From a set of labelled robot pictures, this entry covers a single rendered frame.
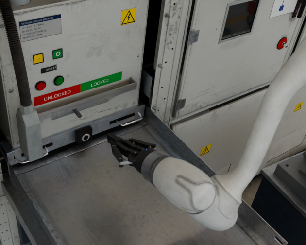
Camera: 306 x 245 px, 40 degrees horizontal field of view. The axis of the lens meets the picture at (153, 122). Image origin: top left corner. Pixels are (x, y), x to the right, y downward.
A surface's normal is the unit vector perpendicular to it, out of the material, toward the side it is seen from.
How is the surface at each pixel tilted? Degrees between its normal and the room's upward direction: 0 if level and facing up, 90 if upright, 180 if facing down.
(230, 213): 77
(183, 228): 0
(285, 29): 90
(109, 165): 0
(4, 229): 90
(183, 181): 37
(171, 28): 90
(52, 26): 90
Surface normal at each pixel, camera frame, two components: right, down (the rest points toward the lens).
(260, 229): -0.81, 0.31
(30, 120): 0.56, 0.13
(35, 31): 0.58, 0.58
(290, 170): 0.06, -0.78
